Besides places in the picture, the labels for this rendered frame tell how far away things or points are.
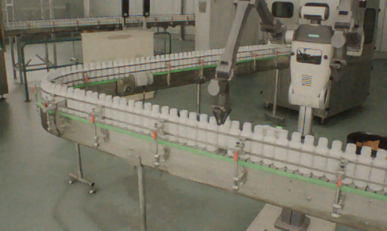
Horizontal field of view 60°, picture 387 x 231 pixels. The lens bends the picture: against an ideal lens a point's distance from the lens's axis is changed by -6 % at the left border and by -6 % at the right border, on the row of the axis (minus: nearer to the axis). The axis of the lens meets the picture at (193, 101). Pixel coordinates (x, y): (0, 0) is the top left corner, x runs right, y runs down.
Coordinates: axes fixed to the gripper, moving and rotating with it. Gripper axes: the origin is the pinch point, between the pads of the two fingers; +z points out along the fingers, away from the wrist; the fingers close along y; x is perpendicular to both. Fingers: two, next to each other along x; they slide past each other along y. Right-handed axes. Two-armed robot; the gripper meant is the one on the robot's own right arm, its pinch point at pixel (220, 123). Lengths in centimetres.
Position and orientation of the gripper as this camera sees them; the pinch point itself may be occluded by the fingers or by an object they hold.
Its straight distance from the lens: 164.1
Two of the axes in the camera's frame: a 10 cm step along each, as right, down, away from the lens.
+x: 8.6, 1.5, -4.9
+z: -0.6, 9.8, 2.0
